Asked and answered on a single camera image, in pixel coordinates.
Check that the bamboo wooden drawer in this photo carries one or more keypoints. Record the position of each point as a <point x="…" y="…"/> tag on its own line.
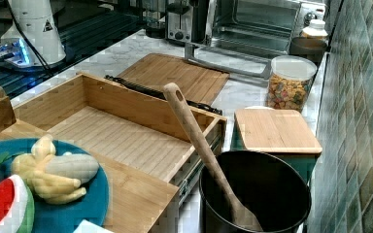
<point x="128" y="126"/>

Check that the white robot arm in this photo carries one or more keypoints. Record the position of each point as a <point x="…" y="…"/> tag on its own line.
<point x="33" y="39"/>

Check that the bamboo drawer cabinet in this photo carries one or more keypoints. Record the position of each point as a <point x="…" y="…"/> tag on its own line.
<point x="138" y="202"/>

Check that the large bamboo cutting board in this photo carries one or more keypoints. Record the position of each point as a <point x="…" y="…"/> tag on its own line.
<point x="197" y="83"/>

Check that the black two-slot toaster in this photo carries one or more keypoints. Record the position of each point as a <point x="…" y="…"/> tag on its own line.
<point x="186" y="20"/>

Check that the teal box with bamboo lid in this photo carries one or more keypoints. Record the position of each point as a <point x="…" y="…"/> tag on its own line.
<point x="282" y="133"/>

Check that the silver toaster oven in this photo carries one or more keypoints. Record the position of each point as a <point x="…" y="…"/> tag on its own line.
<point x="242" y="36"/>

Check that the black coffee press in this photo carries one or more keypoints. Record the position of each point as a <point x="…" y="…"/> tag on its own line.
<point x="153" y="16"/>

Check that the clear cereal jar white lid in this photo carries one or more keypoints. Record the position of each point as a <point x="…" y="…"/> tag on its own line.
<point x="290" y="82"/>

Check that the black utensil pot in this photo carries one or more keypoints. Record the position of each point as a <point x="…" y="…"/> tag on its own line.
<point x="265" y="184"/>

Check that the wooden spatula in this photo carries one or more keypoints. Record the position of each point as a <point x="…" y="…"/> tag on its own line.
<point x="241" y="215"/>

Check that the dark cup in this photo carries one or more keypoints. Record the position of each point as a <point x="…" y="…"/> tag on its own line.
<point x="311" y="49"/>

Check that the plush banana toy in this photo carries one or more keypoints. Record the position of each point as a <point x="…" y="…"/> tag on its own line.
<point x="58" y="179"/>

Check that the amber bottle white cap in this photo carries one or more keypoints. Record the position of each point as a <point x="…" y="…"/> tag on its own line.
<point x="315" y="30"/>

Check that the teal plate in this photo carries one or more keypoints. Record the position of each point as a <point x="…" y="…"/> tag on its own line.
<point x="65" y="218"/>

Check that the plush watermelon slice toy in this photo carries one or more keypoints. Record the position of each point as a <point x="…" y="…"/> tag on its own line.
<point x="16" y="206"/>

